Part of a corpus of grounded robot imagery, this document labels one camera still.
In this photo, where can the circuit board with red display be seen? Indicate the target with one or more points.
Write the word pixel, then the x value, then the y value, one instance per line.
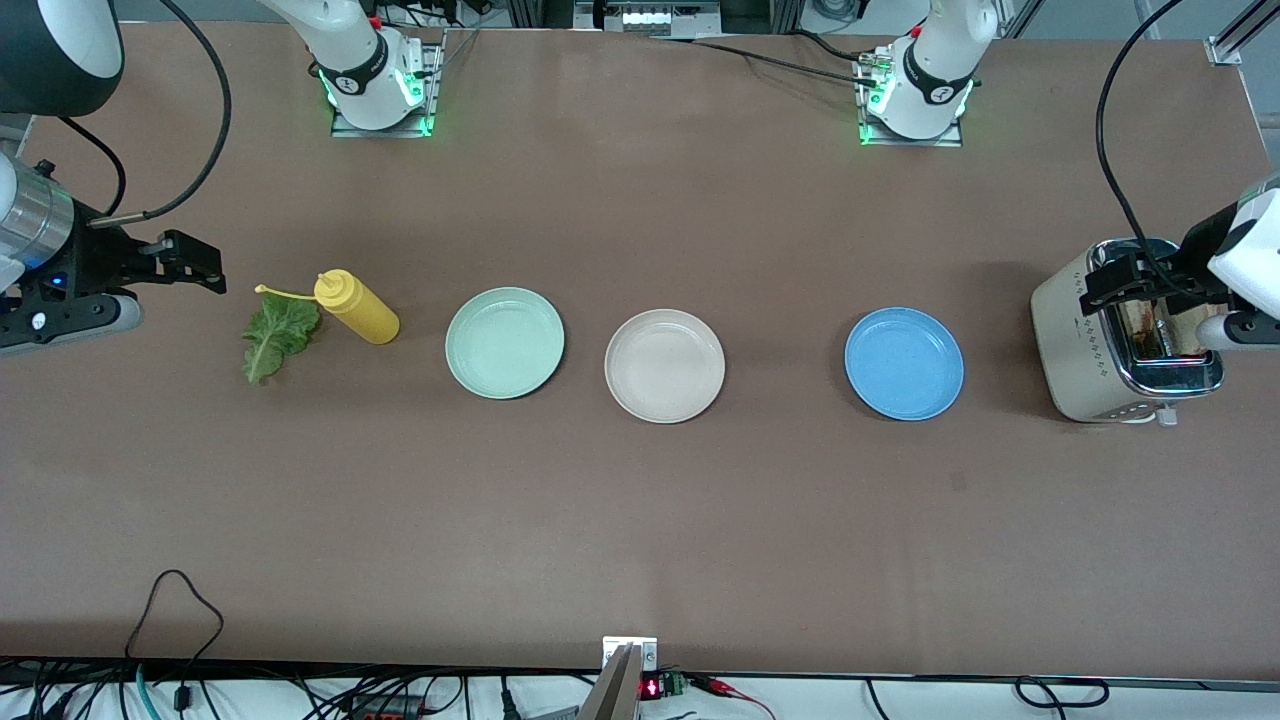
pixel 665 687

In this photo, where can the small metal mounting bracket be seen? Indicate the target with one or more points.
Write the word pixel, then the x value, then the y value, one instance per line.
pixel 648 652

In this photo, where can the yellow mustard squeeze bottle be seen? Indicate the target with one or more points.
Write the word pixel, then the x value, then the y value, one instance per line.
pixel 365 315

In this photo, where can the blue plate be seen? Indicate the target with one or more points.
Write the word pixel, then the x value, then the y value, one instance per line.
pixel 905 365

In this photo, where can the light green plate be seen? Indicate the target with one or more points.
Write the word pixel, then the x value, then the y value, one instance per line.
pixel 505 345

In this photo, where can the grey metal bar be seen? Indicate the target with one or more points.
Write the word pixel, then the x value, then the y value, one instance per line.
pixel 612 695

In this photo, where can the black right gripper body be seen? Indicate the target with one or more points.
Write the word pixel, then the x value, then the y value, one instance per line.
pixel 98 258

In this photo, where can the dark electronics box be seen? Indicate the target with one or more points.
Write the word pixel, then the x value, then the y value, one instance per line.
pixel 650 18

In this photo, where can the beige plate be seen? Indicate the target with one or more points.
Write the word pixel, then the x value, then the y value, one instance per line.
pixel 665 365

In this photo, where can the aluminium frame profile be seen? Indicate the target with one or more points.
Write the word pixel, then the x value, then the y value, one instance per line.
pixel 1225 48

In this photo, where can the beige chrome toaster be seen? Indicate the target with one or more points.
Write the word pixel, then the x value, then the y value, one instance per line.
pixel 1070 340

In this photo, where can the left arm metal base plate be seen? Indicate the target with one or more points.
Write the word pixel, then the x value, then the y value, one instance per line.
pixel 945 141

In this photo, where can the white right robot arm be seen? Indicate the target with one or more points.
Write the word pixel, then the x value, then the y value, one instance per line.
pixel 350 50

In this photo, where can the green lettuce leaf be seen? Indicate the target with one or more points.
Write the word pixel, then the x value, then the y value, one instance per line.
pixel 280 335

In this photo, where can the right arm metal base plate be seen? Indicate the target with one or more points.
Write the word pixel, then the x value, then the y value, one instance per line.
pixel 436 70

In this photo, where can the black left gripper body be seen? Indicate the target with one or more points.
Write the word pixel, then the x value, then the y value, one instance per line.
pixel 1197 245

